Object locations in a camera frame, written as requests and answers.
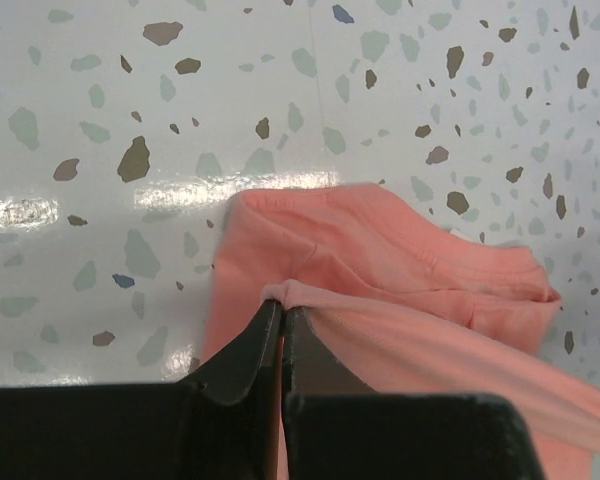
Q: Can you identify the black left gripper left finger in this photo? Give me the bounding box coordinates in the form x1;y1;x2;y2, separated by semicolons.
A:
0;301;283;479

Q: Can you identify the salmon pink t shirt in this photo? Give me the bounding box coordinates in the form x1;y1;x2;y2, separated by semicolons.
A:
201;184;600;479

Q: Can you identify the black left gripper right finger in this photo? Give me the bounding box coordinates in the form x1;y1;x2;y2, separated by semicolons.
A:
283;308;543;479

